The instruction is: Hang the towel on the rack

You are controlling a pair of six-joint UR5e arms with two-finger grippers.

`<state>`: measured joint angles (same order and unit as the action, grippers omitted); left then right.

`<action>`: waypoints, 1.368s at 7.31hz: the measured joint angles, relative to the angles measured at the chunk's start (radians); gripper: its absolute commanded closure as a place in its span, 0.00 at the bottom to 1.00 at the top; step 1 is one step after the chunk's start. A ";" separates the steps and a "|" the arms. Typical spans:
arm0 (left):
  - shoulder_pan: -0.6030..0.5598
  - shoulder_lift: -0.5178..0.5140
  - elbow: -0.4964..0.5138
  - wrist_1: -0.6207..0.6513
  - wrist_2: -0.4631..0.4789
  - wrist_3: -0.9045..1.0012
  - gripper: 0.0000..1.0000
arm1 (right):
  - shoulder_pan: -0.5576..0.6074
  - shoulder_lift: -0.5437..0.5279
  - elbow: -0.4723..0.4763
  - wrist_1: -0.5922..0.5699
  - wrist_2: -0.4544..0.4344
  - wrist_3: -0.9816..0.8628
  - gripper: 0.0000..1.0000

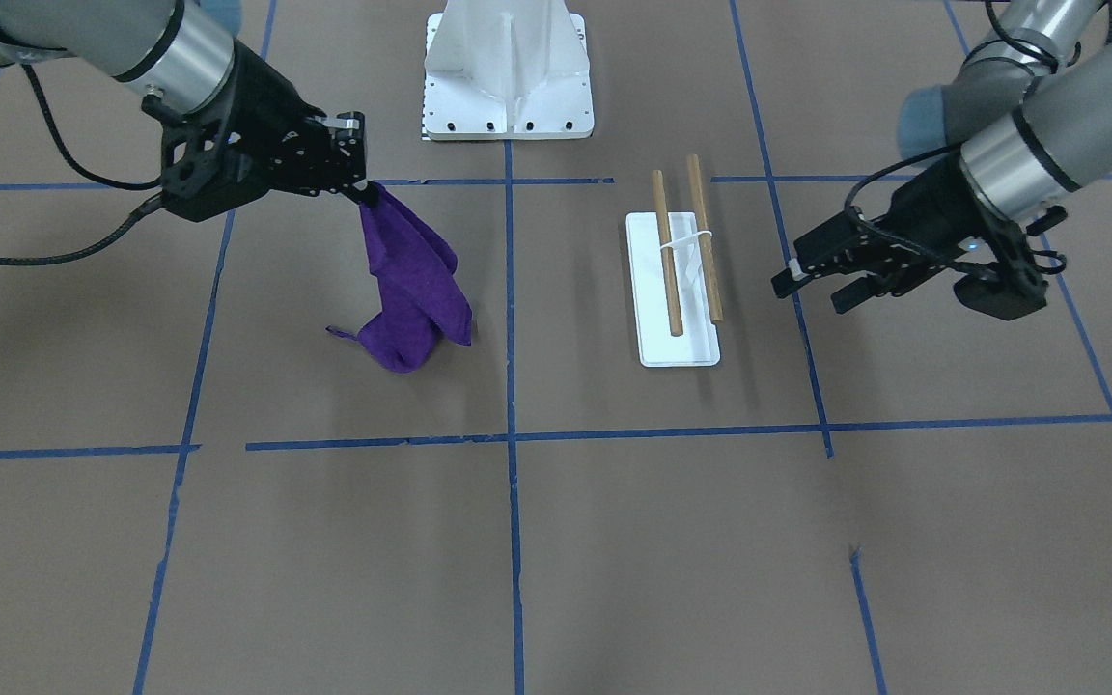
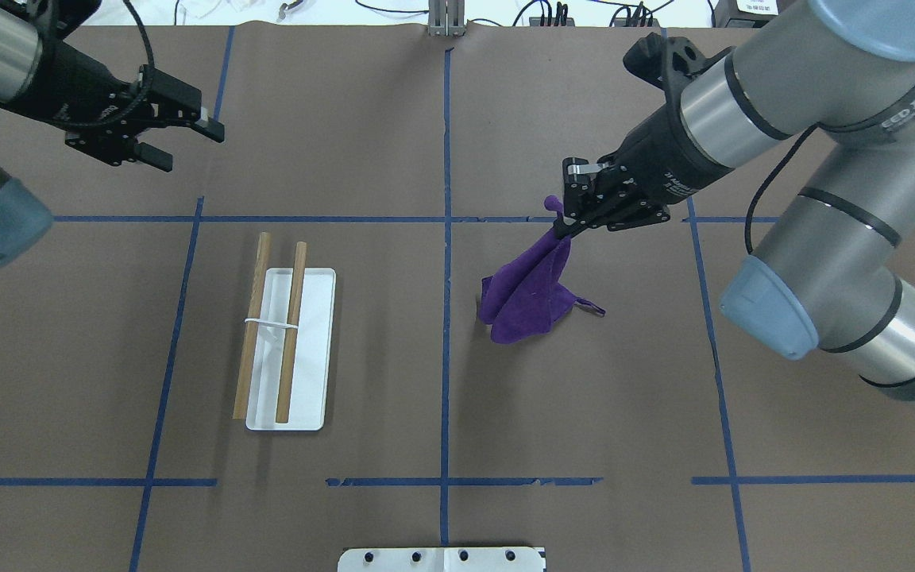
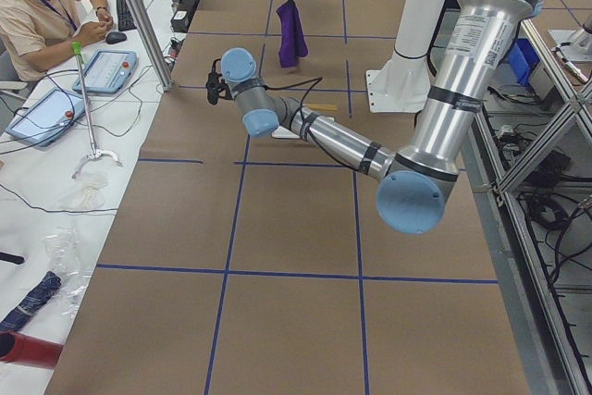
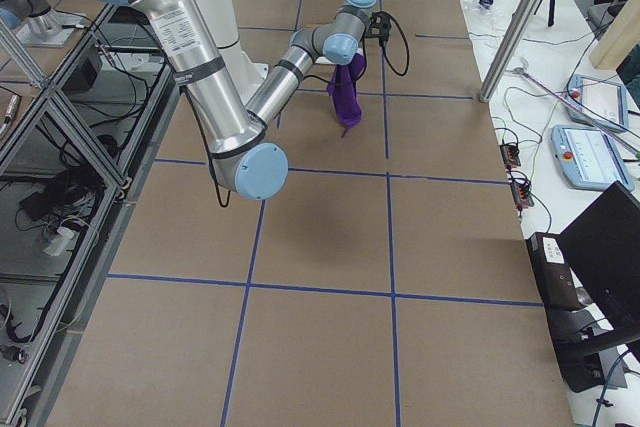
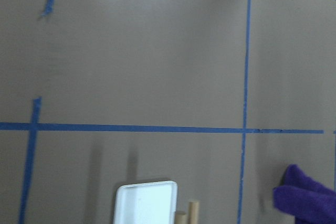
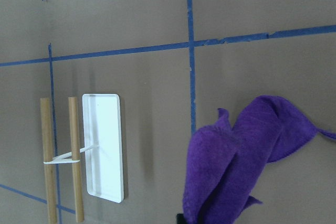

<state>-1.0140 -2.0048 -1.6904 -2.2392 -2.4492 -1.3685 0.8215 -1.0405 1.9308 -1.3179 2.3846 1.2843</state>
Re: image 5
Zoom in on purple microfiber towel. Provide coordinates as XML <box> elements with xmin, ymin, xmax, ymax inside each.
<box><xmin>273</xmin><ymin>164</ymin><xmax>335</xmax><ymax>223</ymax></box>

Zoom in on white wooden towel rack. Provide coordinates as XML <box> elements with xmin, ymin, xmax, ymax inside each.
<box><xmin>113</xmin><ymin>180</ymin><xmax>200</xmax><ymax>224</ymax></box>

